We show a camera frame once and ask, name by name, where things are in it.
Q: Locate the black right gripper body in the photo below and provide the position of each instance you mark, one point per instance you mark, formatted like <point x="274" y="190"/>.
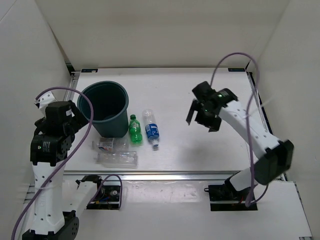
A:
<point x="202" y="110"/>

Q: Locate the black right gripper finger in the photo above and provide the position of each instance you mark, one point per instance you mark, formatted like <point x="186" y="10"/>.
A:
<point x="213" y="123"/>
<point x="194" y="107"/>

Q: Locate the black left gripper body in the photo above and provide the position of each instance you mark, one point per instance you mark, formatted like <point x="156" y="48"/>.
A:
<point x="40" y="124"/>

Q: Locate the clear bottle orange white label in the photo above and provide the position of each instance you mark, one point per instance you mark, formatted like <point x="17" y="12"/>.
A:
<point x="110" y="144"/>

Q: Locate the clear bottle blue label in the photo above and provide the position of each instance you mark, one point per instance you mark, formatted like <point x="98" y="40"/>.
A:
<point x="151" y="128"/>

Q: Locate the green plastic soda bottle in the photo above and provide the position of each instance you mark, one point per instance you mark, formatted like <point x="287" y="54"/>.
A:
<point x="135" y="133"/>

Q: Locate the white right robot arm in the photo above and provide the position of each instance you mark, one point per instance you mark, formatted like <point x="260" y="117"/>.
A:
<point x="270" y="157"/>

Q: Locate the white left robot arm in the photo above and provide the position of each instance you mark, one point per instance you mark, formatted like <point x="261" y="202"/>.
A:
<point x="55" y="217"/>

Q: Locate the dark teal plastic bin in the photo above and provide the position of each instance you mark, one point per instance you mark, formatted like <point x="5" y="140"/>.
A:
<point x="110" y="102"/>

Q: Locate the large clear plastic bottle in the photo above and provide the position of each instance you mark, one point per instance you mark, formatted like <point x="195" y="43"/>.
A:
<point x="118" y="159"/>

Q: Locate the aluminium front table rail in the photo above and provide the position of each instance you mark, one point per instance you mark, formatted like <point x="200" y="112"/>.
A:
<point x="130" y="175"/>

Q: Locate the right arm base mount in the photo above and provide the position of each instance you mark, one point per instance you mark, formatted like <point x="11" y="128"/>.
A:
<point x="223" y="200"/>

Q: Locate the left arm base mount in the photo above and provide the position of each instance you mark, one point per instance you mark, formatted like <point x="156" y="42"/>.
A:
<point x="108" y="198"/>

